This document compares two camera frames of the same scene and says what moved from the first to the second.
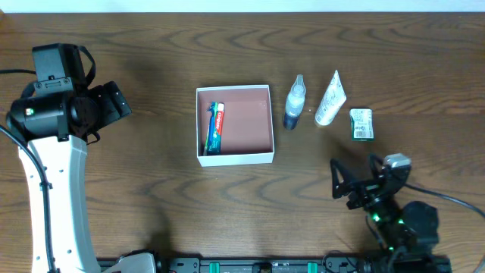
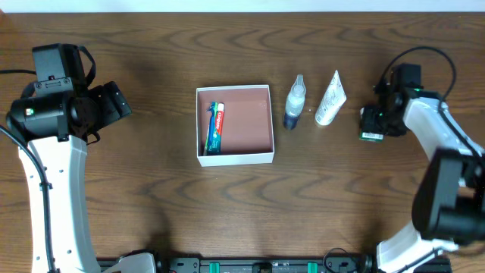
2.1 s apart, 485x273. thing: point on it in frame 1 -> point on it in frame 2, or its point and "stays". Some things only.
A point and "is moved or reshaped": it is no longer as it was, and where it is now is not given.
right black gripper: [362, 190] -> [370, 126]
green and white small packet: [362, 124] is moved or reshaped
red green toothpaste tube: [216, 148] stays
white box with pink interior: [247, 133] stays
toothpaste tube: [212, 109] stays
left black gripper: [114, 100] stays
